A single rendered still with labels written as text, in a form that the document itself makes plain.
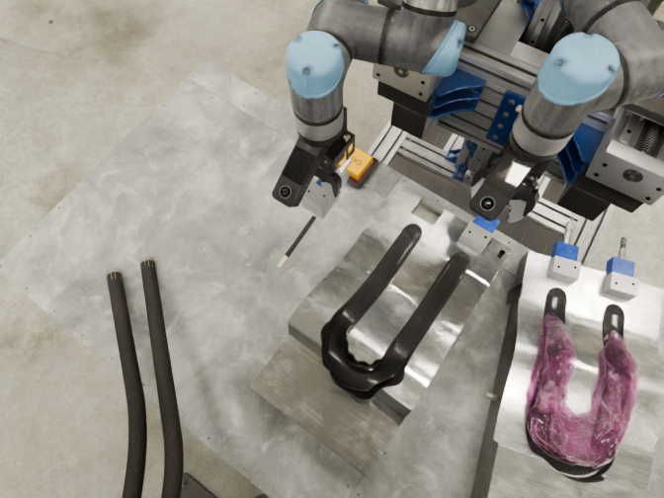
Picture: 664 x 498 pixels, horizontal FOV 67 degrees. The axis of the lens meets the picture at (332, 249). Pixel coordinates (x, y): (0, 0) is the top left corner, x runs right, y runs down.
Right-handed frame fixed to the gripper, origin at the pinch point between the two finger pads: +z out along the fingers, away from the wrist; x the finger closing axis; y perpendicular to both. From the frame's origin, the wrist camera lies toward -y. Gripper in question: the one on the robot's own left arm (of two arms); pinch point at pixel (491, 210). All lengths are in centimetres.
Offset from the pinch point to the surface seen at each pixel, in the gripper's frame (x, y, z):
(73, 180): 151, -27, 101
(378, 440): -5.4, -41.7, 14.9
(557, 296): -19.1, 0.3, 15.8
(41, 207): 152, -43, 101
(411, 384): -4.7, -31.8, 7.5
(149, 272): 51, -42, 17
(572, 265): -18.1, 6.2, 12.7
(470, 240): 0.4, -2.3, 9.3
